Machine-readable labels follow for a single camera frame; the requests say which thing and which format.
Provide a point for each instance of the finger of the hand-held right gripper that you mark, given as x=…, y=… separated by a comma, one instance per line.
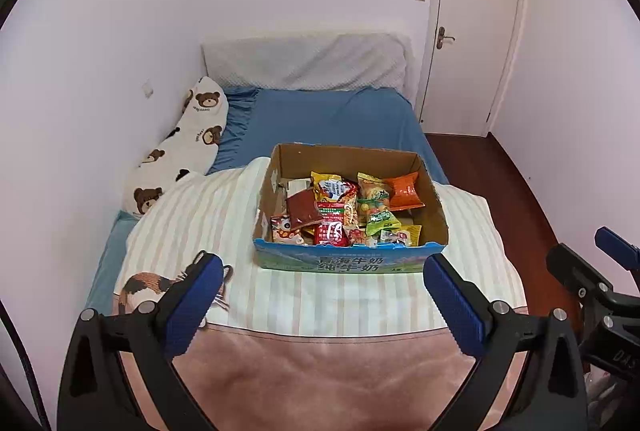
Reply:
x=617, y=246
x=575, y=271

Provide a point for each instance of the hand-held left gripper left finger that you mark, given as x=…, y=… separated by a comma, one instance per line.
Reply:
x=192, y=306

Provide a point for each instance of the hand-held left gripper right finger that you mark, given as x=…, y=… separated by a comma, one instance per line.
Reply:
x=455, y=306

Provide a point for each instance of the cardboard box with blue side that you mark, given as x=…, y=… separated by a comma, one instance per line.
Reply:
x=345, y=261

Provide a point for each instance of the orange chip packet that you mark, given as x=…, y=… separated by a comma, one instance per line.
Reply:
x=404, y=191

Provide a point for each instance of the dark red snack packet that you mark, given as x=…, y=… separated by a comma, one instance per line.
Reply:
x=302, y=208

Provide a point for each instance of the green snack packet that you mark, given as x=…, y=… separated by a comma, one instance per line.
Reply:
x=382, y=222

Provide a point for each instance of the small pink snack packet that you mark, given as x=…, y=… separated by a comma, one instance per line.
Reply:
x=361, y=238

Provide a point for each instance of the striped cat print blanket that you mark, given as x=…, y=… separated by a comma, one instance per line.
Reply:
x=325, y=301

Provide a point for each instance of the clear yellow-topped snack bag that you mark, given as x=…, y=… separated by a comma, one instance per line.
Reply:
x=372, y=196

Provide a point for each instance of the bear print pillow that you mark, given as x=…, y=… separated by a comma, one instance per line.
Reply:
x=190, y=136

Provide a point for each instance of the grey padded headboard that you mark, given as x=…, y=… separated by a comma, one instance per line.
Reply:
x=300, y=61

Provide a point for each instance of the white door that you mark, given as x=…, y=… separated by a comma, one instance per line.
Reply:
x=475, y=11

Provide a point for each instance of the white wall socket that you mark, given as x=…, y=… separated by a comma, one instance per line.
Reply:
x=148, y=89

